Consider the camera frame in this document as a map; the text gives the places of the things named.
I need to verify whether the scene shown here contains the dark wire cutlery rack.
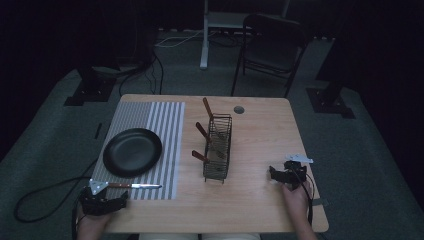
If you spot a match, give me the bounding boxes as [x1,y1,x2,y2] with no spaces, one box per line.
[202,113,234,184]

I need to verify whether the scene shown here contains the striped grey white placemat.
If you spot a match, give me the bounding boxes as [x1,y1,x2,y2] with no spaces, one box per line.
[90,100,187,201]

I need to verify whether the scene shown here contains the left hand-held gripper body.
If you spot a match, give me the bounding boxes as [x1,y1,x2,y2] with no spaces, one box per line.
[79,178,122,217]

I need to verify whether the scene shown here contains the person's left hand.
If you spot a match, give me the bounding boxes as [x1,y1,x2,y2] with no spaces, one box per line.
[76,204,113,238]

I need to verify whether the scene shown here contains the black folding chair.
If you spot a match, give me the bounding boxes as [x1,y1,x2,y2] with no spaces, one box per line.
[230,13,310,99]

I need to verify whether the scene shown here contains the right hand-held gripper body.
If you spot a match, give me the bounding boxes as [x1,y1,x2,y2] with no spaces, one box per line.
[277,153,315,193]

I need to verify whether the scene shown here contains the black stand base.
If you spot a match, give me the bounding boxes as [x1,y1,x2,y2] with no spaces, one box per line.
[305,78,356,120]
[63,64,118,107]

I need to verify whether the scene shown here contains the black floor cables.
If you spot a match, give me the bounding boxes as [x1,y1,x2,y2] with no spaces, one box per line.
[117,49,165,98]

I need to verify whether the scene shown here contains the black round plate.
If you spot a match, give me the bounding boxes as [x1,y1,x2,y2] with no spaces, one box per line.
[102,127,164,179]

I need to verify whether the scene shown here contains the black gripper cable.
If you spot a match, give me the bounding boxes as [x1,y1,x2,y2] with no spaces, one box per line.
[13,159,98,240]
[289,166,316,228]

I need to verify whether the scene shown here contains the wooden-handled utensil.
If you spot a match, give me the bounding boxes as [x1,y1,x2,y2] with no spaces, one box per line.
[191,149,211,165]
[202,96,228,140]
[195,121,227,159]

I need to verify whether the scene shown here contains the wooden-handled table knife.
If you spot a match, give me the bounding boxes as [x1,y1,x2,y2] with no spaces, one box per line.
[106,181,164,191]

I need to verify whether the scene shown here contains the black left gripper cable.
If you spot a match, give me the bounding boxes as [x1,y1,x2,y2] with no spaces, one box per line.
[13,159,98,240]

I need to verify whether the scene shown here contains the person's legs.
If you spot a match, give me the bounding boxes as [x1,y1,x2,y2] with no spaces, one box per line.
[137,232,262,240]

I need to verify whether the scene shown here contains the white floor cable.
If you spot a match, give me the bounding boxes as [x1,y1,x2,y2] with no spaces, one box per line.
[154,29,205,49]

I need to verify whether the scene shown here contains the white desk frame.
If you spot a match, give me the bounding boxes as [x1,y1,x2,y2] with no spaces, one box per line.
[198,0,292,71]

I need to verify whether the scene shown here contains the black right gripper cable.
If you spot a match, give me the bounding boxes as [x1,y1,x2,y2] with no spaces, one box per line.
[289,166,316,228]

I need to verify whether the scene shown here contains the person's right hand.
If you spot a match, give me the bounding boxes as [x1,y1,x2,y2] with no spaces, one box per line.
[281,182,313,222]

